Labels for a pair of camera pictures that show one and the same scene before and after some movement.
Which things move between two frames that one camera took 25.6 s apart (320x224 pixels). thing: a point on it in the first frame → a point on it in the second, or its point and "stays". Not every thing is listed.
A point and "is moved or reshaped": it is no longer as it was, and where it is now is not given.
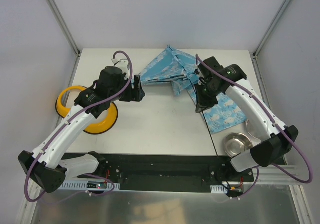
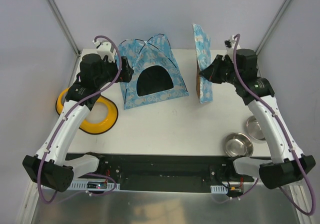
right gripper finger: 201,105 → 209,73
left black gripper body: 132,92 → 124,69
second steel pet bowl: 251,130 stays
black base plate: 169,172 stays
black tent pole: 175,76 → 154,46
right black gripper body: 207,99 → 215,69
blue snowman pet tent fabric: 171,67 is moved or reshaped
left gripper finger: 137,94 → 125,76
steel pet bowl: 236,143 stays
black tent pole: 205,118 → 128,80
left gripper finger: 137,84 → 126,67
